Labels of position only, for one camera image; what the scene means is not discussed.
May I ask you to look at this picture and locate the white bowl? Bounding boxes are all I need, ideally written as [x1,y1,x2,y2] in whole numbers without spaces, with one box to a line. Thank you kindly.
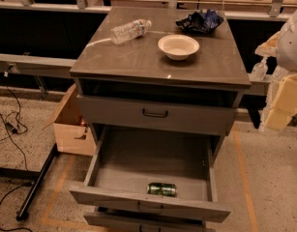
[158,35,199,61]

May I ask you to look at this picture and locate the black metal floor rail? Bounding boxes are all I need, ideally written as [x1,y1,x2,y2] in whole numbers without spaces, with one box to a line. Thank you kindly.
[0,145,58,221]

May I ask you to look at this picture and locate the green can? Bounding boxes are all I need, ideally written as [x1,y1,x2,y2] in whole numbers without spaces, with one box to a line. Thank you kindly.
[147,183,177,197]

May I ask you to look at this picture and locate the grey metal shelf rail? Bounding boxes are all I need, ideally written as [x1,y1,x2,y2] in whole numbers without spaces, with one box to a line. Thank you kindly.
[0,53,75,78]

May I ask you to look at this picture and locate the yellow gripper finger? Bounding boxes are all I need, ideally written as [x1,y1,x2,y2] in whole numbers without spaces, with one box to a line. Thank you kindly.
[264,73,297,132]

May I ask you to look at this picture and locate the grey drawer cabinet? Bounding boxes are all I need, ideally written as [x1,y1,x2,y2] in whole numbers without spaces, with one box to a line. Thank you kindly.
[71,8,251,229]

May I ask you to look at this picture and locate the left clear pump bottle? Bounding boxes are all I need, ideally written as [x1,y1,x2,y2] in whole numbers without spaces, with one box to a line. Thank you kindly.
[250,56,268,81]

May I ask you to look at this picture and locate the open middle drawer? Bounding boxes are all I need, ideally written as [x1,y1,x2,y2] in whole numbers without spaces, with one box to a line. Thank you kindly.
[71,127,231,222]

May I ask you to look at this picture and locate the cardboard box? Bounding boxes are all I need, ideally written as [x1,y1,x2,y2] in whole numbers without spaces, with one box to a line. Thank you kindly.
[44,84,97,156]

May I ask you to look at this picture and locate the closed top drawer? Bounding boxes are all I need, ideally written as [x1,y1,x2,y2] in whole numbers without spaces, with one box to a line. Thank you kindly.
[77,95,235,135]

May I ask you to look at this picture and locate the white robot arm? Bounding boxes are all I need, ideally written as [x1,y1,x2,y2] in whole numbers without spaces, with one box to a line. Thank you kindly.
[262,10,297,132]

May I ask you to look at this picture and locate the clear plastic water bottle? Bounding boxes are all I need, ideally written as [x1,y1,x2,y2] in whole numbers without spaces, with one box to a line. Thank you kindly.
[110,19,152,44]

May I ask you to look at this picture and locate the black floor cable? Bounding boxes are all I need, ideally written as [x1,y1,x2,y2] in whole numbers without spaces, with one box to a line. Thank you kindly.
[0,86,35,232]

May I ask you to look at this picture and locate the blue chip bag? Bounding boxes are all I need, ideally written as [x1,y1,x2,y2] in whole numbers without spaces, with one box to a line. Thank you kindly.
[175,9,223,34]

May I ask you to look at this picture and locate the bottom drawer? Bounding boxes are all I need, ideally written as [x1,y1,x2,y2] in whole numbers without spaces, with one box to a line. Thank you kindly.
[84,212,215,232]

